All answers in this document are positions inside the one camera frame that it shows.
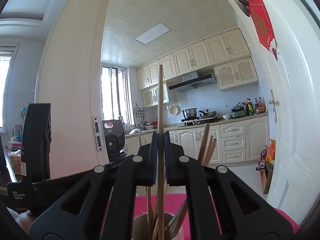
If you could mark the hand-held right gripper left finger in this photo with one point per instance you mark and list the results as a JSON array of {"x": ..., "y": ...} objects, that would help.
[{"x": 155, "y": 155}]

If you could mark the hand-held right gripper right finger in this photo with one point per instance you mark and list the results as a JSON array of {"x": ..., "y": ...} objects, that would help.
[{"x": 167, "y": 155}]

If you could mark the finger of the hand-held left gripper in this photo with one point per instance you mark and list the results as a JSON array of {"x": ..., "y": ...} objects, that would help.
[{"x": 117, "y": 163}]

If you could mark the bunch of wooden chopsticks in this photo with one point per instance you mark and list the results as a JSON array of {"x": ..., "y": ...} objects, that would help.
[{"x": 205, "y": 142}]

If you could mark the brown wooden chopstick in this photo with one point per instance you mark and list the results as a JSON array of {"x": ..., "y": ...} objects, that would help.
[{"x": 161, "y": 105}]

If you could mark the pink cup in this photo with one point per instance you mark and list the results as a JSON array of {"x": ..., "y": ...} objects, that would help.
[{"x": 140, "y": 227}]

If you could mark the person's left hand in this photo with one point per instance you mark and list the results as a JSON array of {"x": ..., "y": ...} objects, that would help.
[{"x": 26, "y": 222}]

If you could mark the black countertop appliance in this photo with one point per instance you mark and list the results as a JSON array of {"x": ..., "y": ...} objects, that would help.
[{"x": 113, "y": 137}]

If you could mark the white dishes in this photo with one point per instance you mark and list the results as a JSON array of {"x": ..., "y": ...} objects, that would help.
[{"x": 150, "y": 126}]

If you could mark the bagged bread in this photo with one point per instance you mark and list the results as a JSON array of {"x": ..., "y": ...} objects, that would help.
[{"x": 15, "y": 162}]

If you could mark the metal door latch plate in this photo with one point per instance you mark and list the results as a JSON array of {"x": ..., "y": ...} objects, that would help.
[{"x": 98, "y": 135}]

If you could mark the hanging utensil rack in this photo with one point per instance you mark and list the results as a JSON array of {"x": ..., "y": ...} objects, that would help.
[{"x": 140, "y": 116}]

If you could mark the gas stove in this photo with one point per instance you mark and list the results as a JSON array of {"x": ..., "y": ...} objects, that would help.
[{"x": 197, "y": 122}]

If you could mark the stainless steel pot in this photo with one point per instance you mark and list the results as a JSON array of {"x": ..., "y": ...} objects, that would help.
[{"x": 189, "y": 113}]

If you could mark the pink tablecloth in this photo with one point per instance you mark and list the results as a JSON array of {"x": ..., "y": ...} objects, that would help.
[{"x": 172, "y": 202}]

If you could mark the black wok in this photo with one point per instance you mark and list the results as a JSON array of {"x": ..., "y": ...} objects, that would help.
[{"x": 208, "y": 114}]

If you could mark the living room window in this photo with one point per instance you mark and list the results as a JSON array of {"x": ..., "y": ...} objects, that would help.
[{"x": 5, "y": 90}]

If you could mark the kitchen window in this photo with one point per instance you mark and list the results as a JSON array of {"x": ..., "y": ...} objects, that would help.
[{"x": 116, "y": 95}]

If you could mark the cream base kitchen cabinets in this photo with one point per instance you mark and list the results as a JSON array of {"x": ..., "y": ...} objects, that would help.
[{"x": 235, "y": 140}]

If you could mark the white bowl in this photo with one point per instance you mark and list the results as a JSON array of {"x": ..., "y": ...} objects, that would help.
[{"x": 226, "y": 116}]

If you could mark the cream door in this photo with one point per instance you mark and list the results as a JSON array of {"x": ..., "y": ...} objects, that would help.
[{"x": 72, "y": 80}]

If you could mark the range hood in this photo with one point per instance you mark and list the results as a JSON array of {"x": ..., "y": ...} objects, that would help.
[{"x": 192, "y": 81}]

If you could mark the green electric cooker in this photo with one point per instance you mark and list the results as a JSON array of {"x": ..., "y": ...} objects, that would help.
[{"x": 238, "y": 112}]

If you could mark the bottles on counter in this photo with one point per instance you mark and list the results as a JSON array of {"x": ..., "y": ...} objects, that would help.
[{"x": 249, "y": 107}]

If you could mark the cooking oil bottle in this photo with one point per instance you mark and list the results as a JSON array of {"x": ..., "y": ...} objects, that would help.
[{"x": 264, "y": 153}]

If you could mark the dark sauce bottle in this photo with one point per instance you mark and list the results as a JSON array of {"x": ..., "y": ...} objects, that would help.
[{"x": 256, "y": 106}]

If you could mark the cardboard box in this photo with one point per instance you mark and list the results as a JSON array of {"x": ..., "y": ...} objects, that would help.
[{"x": 266, "y": 180}]

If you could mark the orange snack bag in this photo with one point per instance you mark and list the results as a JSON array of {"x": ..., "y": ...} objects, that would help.
[{"x": 271, "y": 150}]

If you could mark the amber sauce bottle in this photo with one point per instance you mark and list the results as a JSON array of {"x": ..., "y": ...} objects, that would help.
[{"x": 261, "y": 105}]

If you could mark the ceiling light panel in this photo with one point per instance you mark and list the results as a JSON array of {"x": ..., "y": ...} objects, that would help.
[{"x": 152, "y": 33}]

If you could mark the white panel door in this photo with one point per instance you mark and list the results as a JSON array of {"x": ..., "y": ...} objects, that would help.
[{"x": 292, "y": 105}]

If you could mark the red door poster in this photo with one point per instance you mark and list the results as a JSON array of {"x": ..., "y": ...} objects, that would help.
[{"x": 262, "y": 27}]

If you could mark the white wall strainer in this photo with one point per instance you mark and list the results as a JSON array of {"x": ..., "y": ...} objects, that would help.
[{"x": 173, "y": 110}]

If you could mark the cream wall kitchen cabinets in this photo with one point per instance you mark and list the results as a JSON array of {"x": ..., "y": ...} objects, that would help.
[{"x": 200, "y": 57}]

